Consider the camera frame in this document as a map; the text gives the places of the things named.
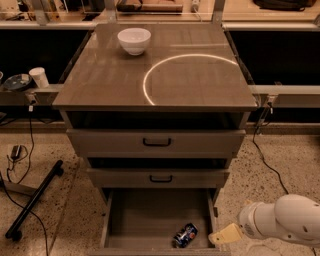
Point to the crushed blue pepsi can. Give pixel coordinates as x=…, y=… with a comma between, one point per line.
x=185, y=236

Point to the brown box on shelf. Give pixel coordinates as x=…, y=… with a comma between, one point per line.
x=175, y=6

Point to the white paper cup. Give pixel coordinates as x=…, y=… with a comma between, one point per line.
x=39, y=76

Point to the dark blue plate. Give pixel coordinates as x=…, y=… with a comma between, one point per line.
x=19, y=82

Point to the black metal stand leg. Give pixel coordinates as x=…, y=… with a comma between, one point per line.
x=13, y=232

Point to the dark bag on shelf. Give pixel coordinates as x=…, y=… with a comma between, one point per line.
x=284, y=5

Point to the middle drawer with handle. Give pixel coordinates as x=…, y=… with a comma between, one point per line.
x=161, y=178

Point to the top drawer with handle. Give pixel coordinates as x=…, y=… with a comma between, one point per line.
x=221, y=144

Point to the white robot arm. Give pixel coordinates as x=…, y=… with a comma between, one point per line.
x=292, y=218

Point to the white ceramic bowl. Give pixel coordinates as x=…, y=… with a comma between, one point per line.
x=134, y=40

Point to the open bottom drawer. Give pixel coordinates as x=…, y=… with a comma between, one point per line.
x=143, y=222

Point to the brown drawer cabinet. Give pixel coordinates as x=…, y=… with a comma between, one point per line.
x=187, y=79

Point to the drawer with handle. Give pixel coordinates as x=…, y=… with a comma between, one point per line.
x=221, y=144
x=161, y=178

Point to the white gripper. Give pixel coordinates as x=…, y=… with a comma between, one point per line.
x=247, y=219

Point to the black power adapter left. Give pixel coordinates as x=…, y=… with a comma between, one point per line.
x=15, y=153

